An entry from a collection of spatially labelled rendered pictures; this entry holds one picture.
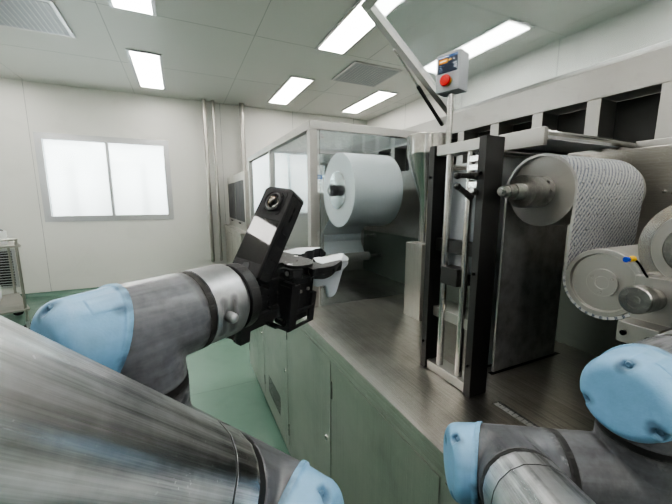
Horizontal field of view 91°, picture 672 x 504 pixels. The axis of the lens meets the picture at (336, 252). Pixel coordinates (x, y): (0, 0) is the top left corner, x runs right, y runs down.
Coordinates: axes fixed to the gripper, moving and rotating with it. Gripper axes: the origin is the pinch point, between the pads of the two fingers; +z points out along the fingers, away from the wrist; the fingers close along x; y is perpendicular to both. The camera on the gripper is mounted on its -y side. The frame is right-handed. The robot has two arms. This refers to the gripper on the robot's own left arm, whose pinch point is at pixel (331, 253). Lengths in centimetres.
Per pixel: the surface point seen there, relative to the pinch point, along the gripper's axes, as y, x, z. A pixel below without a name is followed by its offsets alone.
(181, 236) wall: 109, -438, 270
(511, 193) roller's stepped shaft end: -12.3, 20.7, 28.5
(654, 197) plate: -15, 48, 61
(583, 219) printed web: -9.1, 33.4, 35.6
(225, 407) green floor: 141, -117, 85
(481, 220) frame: -6.5, 16.7, 27.2
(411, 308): 31, -5, 68
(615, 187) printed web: -16, 38, 43
